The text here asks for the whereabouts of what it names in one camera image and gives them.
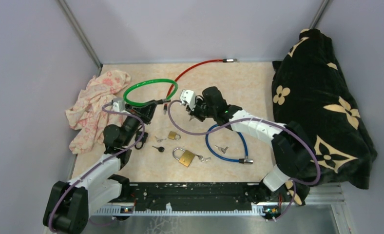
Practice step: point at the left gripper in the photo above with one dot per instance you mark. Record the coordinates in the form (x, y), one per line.
(146, 113)

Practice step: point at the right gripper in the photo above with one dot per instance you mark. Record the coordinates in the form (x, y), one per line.
(194, 112)

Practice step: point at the green cable lock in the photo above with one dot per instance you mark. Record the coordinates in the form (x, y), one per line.
(156, 91)

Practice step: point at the small padlock key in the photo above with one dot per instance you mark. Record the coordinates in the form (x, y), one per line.
(160, 139)

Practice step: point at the small brass padlock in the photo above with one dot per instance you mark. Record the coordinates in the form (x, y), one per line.
(174, 135)

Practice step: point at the black-headed key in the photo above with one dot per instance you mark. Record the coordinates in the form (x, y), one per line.
(160, 148)

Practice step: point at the silver key bunch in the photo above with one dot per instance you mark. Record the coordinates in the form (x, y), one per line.
(202, 158)

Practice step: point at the large brass padlock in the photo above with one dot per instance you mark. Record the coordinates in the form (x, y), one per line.
(186, 158)

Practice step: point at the blue cable lock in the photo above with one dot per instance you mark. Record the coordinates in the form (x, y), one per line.
(245, 160)

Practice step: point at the black cable lock head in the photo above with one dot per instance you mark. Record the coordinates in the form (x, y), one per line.
(141, 140)

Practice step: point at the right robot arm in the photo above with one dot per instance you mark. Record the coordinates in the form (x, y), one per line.
(292, 150)

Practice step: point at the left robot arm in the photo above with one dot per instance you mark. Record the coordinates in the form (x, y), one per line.
(72, 203)

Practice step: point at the pink patterned cloth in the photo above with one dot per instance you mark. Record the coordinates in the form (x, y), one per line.
(87, 115)

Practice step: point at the black floral blanket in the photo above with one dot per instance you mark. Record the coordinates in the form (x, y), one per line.
(309, 88)

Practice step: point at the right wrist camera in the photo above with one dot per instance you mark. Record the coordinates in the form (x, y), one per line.
(187, 98)

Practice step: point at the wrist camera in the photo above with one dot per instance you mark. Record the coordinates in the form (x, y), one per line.
(187, 98)
(118, 105)

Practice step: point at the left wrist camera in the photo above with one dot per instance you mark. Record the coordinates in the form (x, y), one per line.
(118, 105)

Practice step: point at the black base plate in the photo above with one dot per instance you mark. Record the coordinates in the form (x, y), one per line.
(199, 196)

